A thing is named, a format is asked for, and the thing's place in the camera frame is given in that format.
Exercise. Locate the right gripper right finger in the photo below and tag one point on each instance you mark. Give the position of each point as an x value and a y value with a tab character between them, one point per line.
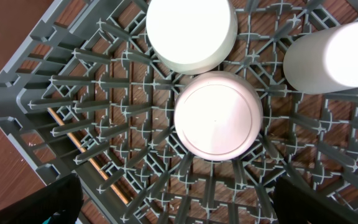
295	204

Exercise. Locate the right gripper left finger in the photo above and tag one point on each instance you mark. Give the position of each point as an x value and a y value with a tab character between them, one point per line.
59	202

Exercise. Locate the small white bowl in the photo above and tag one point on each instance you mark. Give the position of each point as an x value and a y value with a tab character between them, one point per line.
218	116

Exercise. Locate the small white cup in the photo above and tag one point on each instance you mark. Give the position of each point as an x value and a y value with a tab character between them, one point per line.
324	61

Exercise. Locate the grey dishwasher rack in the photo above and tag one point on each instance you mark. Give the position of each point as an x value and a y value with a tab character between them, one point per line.
85	93

